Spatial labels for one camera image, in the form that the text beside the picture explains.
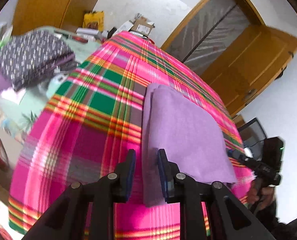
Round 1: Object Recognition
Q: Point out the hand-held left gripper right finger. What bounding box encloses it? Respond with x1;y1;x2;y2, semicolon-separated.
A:
157;149;276;240

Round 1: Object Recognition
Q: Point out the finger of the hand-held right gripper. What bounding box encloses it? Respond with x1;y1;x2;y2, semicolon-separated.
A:
227;149;259;170

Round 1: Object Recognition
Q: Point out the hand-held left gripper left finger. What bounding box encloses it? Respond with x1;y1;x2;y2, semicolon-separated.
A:
22;149;137;240

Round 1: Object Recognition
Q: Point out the purple fleece garment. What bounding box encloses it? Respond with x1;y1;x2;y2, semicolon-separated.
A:
142;83;237;207

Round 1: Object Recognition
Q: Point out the person's right forearm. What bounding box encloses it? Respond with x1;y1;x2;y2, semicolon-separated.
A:
253;197;291;233

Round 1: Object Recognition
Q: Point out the person's right hand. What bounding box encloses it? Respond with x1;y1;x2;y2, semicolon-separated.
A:
247;180;276;210

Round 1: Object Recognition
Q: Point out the black mesh office chair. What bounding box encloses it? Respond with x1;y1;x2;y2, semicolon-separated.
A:
237;117;267;155

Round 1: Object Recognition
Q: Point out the pink plaid blanket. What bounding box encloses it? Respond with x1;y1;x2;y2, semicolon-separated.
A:
8;30;255;240

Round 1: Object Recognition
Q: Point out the wooden door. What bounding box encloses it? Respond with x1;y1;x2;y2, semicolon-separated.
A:
201;25;297;117

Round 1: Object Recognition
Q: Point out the plastic-covered doorway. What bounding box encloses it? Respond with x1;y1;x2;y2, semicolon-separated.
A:
160;0;266;75

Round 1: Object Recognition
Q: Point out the small white box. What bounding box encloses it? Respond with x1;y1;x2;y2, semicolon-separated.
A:
114;20;134;34

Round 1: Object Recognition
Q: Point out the cardboard box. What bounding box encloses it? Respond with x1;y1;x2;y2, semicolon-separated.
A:
130;14;156;37

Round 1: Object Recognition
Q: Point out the dark floral folded cloth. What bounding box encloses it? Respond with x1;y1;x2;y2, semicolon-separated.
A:
0;30;75;92

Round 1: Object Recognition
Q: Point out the yellow bag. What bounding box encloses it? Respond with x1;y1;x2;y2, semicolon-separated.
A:
83;10;104;32

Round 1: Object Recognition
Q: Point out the wooden wardrobe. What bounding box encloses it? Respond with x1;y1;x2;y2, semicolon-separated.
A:
12;0;111;37

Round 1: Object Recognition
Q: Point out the metal door handle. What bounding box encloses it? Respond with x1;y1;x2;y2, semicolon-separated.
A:
242;89;257;103

